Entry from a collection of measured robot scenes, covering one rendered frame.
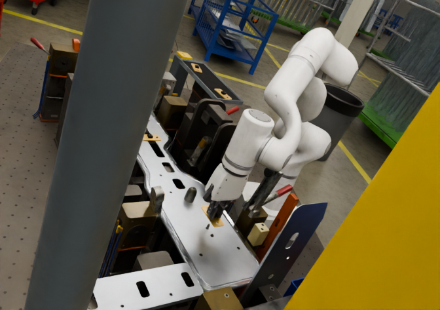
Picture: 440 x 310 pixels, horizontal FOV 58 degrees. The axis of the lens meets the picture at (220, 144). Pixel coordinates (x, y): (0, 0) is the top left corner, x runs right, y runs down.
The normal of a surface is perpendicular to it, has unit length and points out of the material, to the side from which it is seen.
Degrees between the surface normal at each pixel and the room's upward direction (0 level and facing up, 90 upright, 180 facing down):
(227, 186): 91
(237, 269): 0
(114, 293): 0
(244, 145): 90
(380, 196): 90
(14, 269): 0
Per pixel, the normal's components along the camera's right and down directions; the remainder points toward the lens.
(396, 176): -0.80, -0.02
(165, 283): 0.36, -0.81
